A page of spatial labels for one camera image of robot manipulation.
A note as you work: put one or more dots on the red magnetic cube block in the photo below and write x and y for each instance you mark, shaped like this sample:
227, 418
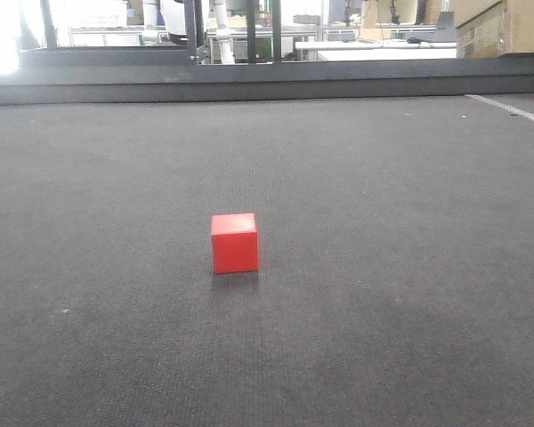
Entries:
235, 243

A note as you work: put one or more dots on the dark grey table mat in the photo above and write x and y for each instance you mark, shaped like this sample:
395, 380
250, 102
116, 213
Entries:
396, 250

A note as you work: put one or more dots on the white background table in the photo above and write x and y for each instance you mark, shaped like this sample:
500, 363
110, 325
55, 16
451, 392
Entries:
383, 50

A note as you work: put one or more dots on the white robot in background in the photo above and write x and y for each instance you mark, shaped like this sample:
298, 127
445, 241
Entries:
173, 14

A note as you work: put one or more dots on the cardboard box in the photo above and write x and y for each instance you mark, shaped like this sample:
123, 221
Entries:
489, 29

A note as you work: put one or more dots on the black metal frame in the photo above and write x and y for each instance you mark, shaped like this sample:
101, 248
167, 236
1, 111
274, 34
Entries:
197, 34

